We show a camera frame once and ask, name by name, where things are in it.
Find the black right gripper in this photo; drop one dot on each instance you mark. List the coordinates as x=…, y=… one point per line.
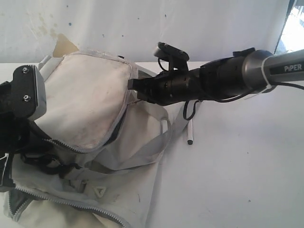
x=164, y=89

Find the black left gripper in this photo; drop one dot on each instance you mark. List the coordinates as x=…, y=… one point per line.
x=17, y=135

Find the white fabric backpack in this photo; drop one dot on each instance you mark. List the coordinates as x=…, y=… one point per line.
x=94, y=162

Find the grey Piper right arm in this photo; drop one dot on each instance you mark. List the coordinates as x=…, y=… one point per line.
x=247, y=72

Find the white marker black cap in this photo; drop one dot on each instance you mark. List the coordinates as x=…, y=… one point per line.
x=190, y=132

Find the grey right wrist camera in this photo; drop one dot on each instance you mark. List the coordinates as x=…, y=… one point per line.
x=176, y=58

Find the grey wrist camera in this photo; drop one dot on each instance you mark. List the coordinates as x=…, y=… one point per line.
x=176, y=58
x=28, y=93

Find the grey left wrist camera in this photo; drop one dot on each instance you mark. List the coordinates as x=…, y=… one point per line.
x=28, y=93

